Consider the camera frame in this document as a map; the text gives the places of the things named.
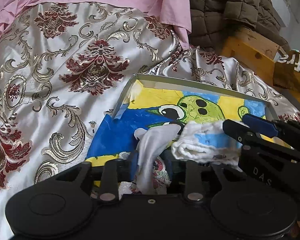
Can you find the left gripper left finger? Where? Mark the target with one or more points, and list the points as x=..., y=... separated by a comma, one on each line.
x=114, y=172

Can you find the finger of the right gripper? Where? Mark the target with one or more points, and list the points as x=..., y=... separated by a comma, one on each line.
x=288, y=131
x=246, y=136

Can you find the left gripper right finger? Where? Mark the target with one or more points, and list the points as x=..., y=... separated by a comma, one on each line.
x=185, y=178

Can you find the white blue padded cloth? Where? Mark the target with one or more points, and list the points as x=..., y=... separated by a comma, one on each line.
x=207, y=143

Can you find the white patterned sponge cloth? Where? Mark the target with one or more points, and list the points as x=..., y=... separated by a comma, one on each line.
x=161, y=180

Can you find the grey white thin cloth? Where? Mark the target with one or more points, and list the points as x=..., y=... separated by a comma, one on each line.
x=152, y=143

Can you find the wooden side ledge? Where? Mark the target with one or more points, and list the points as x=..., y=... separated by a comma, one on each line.
x=289, y=101

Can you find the colourful cartoon blanket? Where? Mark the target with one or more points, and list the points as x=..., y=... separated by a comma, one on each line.
x=287, y=71

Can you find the grey tray with cartoon drawing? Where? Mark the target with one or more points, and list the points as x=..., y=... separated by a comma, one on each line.
x=147, y=107

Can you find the floral satin bedspread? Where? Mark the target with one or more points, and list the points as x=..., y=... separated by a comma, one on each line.
x=63, y=68

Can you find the brown quilted jacket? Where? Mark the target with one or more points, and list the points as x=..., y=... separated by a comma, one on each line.
x=213, y=21

